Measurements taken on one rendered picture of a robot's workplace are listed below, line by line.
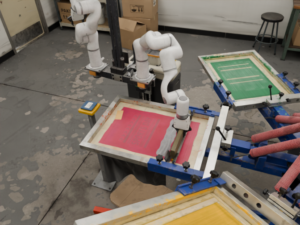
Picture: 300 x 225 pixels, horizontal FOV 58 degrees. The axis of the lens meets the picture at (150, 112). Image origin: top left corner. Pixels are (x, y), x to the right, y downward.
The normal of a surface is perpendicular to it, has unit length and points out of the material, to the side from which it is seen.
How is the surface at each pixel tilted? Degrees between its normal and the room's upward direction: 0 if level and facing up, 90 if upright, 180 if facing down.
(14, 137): 0
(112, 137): 0
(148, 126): 0
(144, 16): 91
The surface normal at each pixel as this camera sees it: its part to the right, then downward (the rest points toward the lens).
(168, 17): -0.35, 0.61
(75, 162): -0.04, -0.77
